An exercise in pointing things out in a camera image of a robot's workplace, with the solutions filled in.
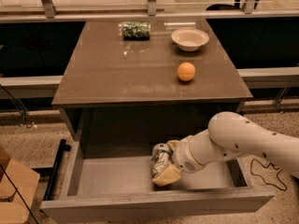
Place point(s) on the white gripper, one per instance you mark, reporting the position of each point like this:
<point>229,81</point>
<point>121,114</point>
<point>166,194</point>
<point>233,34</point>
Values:
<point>183,157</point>

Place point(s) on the white green 7up can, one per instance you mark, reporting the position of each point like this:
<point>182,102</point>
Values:
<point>160,158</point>

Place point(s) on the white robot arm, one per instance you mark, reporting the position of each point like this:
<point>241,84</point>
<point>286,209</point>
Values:
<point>227,137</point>

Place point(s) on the open grey top drawer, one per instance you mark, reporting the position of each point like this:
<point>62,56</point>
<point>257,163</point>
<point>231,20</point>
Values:
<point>108,174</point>

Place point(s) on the grey cabinet with glossy top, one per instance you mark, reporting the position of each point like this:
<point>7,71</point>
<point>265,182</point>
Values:
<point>107,70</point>

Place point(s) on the orange fruit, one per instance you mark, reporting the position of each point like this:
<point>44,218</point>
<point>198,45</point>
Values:
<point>186,71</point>

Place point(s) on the black bar on floor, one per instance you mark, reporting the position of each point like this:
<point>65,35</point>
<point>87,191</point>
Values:
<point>63,146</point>

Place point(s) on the white bowl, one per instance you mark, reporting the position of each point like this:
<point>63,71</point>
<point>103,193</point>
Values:
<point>189,39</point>

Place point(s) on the green crumpled chip bag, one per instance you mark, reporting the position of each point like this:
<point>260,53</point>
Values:
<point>135,29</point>

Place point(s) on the cardboard box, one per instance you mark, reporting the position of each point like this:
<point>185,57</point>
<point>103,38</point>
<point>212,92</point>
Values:
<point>18,185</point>

